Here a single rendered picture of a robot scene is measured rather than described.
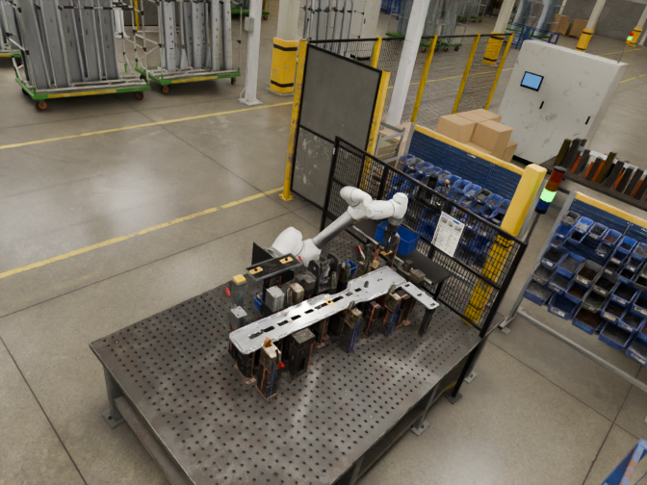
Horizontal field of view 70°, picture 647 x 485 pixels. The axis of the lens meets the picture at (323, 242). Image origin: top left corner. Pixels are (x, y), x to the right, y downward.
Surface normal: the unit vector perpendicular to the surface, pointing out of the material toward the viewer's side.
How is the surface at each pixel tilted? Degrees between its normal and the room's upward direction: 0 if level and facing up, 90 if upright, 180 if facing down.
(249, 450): 0
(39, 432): 0
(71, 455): 0
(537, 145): 90
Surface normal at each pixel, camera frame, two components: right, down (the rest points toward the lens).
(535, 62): -0.69, 0.31
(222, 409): 0.15, -0.82
